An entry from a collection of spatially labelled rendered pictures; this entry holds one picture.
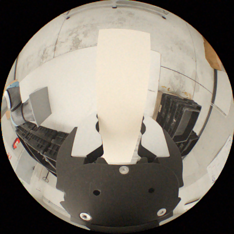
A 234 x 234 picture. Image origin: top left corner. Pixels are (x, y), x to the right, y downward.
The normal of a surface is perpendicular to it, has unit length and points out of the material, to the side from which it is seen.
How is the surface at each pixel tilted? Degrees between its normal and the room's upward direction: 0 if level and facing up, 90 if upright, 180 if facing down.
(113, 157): 0
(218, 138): 90
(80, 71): 0
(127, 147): 0
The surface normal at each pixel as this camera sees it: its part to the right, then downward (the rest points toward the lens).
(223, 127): -1.00, -0.04
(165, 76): 0.00, 0.50
